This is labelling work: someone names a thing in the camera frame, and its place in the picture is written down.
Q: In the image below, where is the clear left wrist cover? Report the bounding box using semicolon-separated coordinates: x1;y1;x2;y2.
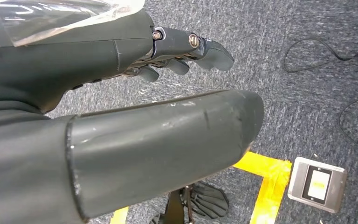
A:
0;0;145;56

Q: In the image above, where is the grey ribbed left arm sleeve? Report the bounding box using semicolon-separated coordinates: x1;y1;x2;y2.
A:
0;82;76;224

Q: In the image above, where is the black ribbed object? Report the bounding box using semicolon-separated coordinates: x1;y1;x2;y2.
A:
149;182;230;224

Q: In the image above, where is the yellow tape marking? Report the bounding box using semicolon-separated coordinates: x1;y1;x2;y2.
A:
109;151;292;224

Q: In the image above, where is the silver socket box yellow label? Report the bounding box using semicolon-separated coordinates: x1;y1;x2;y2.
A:
287;156;348;215

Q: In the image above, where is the thin black cable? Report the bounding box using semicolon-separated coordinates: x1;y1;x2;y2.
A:
283;37;358;156

